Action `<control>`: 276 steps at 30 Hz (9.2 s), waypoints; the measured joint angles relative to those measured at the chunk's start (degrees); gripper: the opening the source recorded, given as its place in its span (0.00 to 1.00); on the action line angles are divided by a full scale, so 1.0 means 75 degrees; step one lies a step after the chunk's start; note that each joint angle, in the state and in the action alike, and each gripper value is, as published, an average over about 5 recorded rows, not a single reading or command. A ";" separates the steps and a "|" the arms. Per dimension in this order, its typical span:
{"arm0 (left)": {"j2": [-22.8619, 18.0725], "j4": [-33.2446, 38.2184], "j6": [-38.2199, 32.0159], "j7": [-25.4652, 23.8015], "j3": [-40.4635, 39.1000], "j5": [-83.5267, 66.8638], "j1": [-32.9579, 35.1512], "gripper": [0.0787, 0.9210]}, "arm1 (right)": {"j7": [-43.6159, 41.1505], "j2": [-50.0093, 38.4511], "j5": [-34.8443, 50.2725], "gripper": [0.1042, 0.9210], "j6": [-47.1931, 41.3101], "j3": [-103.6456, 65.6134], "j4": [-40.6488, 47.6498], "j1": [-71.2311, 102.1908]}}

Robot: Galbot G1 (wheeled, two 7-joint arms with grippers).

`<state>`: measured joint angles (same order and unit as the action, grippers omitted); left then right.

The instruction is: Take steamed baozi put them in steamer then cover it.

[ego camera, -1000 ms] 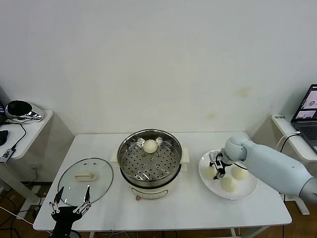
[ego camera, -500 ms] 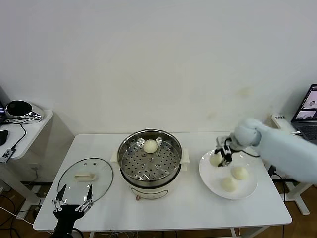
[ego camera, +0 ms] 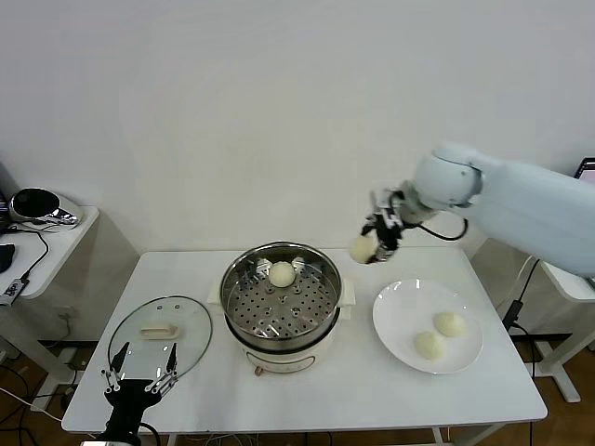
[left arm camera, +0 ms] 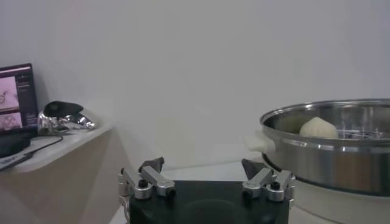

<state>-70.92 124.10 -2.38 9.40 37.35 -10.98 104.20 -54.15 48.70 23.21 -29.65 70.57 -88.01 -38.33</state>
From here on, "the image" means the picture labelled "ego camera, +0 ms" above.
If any round glass pot lid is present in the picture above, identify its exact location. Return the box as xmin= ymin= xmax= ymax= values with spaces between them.
xmin=108 ymin=294 xmax=214 ymax=388

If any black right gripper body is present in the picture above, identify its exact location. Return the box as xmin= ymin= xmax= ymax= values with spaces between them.
xmin=376 ymin=216 xmax=405 ymax=248

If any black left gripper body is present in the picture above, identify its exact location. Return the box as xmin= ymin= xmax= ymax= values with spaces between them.
xmin=102 ymin=378 xmax=164 ymax=438

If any white side desk with label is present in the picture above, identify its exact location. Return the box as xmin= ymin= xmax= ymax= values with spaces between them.
xmin=471 ymin=231 xmax=595 ymax=403

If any perforated steel steamer basket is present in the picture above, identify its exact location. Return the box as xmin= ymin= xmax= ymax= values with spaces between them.
xmin=219 ymin=241 xmax=343 ymax=352

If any black computer mouse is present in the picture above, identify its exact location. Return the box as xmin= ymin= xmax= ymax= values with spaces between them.
xmin=0 ymin=243 xmax=18 ymax=274

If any round white plate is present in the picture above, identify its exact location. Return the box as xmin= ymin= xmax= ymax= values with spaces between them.
xmin=371 ymin=278 xmax=484 ymax=376

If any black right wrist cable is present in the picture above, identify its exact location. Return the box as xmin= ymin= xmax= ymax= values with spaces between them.
xmin=411 ymin=216 xmax=469 ymax=242

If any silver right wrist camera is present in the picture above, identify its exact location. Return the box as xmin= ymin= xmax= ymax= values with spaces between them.
xmin=370 ymin=187 xmax=410 ymax=229

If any small grey usb hub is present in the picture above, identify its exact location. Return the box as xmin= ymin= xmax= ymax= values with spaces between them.
xmin=0 ymin=278 xmax=27 ymax=306

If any black cable with adapter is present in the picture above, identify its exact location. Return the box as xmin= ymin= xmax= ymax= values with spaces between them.
xmin=504 ymin=257 xmax=545 ymax=377

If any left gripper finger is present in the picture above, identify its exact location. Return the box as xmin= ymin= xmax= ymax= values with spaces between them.
xmin=100 ymin=342 xmax=131 ymax=396
xmin=143 ymin=342 xmax=180 ymax=396

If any dark laptop edge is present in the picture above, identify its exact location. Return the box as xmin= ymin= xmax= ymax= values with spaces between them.
xmin=0 ymin=160 xmax=20 ymax=236

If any white steamed baozi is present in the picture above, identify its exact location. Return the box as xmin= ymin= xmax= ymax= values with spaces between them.
xmin=349 ymin=234 xmax=380 ymax=265
xmin=414 ymin=330 xmax=447 ymax=362
xmin=432 ymin=311 xmax=468 ymax=339
xmin=269 ymin=261 xmax=298 ymax=288

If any thin black desk cable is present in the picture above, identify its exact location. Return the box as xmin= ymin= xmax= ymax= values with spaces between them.
xmin=7 ymin=222 xmax=51 ymax=284

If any cream electric cooking pot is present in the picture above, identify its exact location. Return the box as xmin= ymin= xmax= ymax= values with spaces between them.
xmin=206 ymin=277 xmax=358 ymax=378

